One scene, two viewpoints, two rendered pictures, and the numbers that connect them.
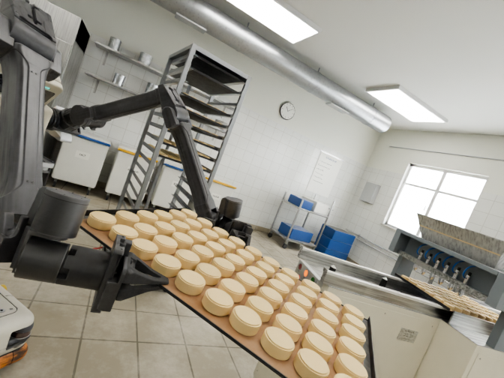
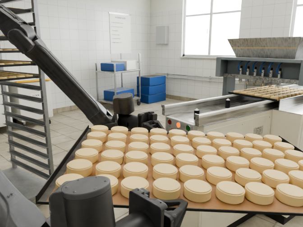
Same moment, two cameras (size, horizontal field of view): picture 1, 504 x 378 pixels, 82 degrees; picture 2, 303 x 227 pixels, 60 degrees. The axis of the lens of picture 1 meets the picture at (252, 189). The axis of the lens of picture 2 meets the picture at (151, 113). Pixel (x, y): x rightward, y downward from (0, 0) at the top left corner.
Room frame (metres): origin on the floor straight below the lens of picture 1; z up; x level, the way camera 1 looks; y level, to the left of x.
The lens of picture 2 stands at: (0.11, 0.27, 1.25)
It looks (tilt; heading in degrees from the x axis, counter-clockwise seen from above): 14 degrees down; 339
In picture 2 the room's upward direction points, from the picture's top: straight up
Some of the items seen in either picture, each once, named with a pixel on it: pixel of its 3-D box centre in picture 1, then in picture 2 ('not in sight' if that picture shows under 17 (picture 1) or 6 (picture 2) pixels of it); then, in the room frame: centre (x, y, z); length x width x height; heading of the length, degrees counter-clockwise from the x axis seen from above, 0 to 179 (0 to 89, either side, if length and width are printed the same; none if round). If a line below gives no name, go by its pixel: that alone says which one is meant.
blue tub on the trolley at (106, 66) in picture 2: (300, 202); (112, 66); (5.43, -0.94, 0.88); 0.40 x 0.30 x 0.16; 30
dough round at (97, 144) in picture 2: (162, 217); (92, 146); (0.73, 0.19, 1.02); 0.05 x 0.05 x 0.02
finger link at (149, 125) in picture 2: (240, 246); (155, 133); (0.85, -0.03, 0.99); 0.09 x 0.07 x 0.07; 25
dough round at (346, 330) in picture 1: (352, 335); (295, 156); (0.56, -0.29, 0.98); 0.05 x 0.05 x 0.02
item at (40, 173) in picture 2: not in sight; (28, 167); (2.45, 0.51, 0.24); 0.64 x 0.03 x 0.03; 33
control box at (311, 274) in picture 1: (305, 281); (180, 131); (1.44, -0.43, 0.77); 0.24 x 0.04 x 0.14; 15
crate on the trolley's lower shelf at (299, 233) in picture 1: (295, 232); (119, 93); (5.56, -1.10, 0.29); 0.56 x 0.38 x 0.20; 124
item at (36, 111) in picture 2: (186, 193); (20, 106); (2.45, 0.51, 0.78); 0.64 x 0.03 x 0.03; 33
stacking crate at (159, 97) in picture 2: (329, 252); (151, 97); (5.91, -1.98, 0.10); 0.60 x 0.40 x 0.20; 114
